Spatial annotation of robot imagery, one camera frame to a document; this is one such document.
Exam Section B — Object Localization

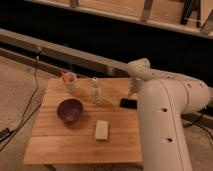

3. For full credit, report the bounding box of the black eraser block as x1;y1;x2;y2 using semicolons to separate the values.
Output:
120;98;137;109

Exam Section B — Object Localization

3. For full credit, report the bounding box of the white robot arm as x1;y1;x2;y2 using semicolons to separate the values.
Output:
126;58;210;171

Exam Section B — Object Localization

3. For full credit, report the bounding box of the white foam sponge block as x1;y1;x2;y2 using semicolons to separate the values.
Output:
95;120;109;140

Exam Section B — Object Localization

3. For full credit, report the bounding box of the small wooden table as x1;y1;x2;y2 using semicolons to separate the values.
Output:
23;78;142;165

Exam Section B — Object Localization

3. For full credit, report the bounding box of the purple ceramic bowl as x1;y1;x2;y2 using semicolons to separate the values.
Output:
57;98;83;123

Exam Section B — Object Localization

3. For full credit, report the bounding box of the black device on floor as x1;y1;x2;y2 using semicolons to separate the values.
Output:
0;128;12;143

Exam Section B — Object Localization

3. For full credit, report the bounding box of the black cable on floor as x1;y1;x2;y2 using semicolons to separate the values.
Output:
0;49;43;152

